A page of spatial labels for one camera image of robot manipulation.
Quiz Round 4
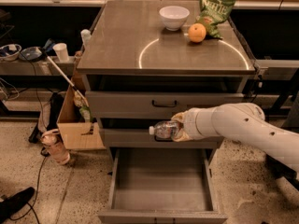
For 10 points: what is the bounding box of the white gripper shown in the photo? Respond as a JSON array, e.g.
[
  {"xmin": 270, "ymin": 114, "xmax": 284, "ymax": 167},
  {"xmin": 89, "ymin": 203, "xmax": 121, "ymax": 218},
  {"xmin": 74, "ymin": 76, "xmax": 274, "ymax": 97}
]
[{"xmin": 171, "ymin": 108, "xmax": 217, "ymax": 142}]

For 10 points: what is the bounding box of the clear plastic water bottle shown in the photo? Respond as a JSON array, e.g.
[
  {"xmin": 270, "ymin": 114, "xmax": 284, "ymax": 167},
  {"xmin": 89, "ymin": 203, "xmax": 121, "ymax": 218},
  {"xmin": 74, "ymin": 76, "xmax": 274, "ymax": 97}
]
[{"xmin": 149, "ymin": 120, "xmax": 181, "ymax": 139}]

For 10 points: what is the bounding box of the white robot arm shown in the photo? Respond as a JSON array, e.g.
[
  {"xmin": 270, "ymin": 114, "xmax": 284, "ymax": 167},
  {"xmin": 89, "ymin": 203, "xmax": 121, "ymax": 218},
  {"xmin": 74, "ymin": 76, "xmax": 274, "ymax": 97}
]
[{"xmin": 171, "ymin": 103, "xmax": 299, "ymax": 172}]

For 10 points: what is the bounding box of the bottom grey open drawer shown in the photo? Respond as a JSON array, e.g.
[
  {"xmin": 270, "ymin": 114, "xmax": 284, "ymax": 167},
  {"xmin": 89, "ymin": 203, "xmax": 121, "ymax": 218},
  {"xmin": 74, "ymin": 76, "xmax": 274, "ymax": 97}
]
[{"xmin": 99, "ymin": 148, "xmax": 227, "ymax": 224}]

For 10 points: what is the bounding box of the middle grey drawer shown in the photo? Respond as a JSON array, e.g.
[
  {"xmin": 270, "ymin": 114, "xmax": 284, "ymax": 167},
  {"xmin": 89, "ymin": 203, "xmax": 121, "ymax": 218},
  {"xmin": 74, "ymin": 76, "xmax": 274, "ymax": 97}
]
[{"xmin": 100, "ymin": 129, "xmax": 223, "ymax": 149}]

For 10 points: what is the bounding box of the grey drawer cabinet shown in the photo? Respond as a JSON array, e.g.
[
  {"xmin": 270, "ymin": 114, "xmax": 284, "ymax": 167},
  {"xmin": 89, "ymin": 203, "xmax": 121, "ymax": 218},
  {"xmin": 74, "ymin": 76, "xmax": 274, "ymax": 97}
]
[{"xmin": 76, "ymin": 0, "xmax": 257, "ymax": 224}]

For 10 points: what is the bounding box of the top grey drawer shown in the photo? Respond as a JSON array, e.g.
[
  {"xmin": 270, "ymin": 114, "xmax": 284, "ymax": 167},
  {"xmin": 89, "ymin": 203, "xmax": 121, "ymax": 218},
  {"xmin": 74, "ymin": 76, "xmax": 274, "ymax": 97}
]
[{"xmin": 86, "ymin": 91, "xmax": 244, "ymax": 119}]

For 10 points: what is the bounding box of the white bottle beside cabinet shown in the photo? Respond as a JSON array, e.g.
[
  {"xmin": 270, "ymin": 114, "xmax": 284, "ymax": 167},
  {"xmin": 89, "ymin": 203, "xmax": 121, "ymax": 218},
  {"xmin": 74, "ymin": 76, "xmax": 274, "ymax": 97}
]
[{"xmin": 80, "ymin": 29, "xmax": 92, "ymax": 47}]

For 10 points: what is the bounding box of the orange fruit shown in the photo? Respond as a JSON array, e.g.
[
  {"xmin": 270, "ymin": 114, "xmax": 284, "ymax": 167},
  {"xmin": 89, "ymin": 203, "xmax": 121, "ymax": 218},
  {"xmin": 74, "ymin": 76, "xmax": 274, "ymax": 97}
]
[{"xmin": 188, "ymin": 23, "xmax": 206, "ymax": 43}]

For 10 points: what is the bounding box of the person leg and shoe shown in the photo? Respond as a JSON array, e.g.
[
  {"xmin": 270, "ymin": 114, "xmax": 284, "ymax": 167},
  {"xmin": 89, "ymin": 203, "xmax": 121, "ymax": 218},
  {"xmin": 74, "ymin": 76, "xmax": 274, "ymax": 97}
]
[{"xmin": 265, "ymin": 155, "xmax": 299, "ymax": 190}]

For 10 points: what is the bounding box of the cardboard box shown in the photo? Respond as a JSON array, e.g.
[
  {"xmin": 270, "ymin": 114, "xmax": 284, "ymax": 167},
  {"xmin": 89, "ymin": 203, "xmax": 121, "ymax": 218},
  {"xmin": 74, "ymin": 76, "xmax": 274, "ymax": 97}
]
[{"xmin": 57, "ymin": 88, "xmax": 105, "ymax": 150}]

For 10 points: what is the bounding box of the white ceramic bowl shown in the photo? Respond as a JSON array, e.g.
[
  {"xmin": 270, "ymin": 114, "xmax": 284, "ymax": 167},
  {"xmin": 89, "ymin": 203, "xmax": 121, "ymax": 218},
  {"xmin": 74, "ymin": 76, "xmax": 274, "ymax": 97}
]
[{"xmin": 159, "ymin": 6, "xmax": 190, "ymax": 31}]

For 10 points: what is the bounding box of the green chips bag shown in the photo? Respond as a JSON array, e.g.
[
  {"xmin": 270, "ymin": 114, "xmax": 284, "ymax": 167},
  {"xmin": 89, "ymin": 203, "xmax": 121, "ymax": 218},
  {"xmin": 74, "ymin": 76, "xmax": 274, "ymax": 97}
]
[{"xmin": 195, "ymin": 0, "xmax": 236, "ymax": 39}]

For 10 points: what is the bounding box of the white paper cup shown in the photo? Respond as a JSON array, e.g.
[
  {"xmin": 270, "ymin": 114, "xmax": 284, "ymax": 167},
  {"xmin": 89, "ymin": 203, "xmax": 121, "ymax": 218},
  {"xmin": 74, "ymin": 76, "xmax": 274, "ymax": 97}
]
[{"xmin": 53, "ymin": 43, "xmax": 69, "ymax": 63}]

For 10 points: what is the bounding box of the white grabber stick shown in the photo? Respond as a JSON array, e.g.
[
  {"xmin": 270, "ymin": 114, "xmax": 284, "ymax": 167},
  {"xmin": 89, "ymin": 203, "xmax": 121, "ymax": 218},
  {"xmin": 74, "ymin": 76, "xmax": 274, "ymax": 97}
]
[{"xmin": 39, "ymin": 48, "xmax": 89, "ymax": 106}]

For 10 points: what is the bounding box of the dark plate on shelf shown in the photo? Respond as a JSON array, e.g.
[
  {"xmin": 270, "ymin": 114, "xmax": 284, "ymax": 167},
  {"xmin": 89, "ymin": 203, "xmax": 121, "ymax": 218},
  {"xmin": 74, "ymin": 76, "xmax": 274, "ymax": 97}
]
[{"xmin": 19, "ymin": 47, "xmax": 43, "ymax": 62}]

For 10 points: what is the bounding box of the white bowl on shelf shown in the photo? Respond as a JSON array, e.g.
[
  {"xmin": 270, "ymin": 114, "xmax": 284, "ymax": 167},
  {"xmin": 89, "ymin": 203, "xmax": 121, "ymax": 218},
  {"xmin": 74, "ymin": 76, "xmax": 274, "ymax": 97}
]
[{"xmin": 0, "ymin": 44, "xmax": 21, "ymax": 62}]

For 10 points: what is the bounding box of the black shoe left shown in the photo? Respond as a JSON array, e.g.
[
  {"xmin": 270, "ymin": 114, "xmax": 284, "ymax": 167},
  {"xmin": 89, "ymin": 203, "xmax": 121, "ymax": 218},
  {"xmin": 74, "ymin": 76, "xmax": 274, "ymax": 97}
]
[{"xmin": 0, "ymin": 187, "xmax": 35, "ymax": 224}]

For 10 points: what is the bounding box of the black floor cable left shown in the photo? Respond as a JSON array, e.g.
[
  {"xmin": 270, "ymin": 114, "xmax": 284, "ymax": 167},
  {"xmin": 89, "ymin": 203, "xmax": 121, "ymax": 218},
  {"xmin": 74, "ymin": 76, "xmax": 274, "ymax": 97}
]
[{"xmin": 8, "ymin": 154, "xmax": 50, "ymax": 224}]

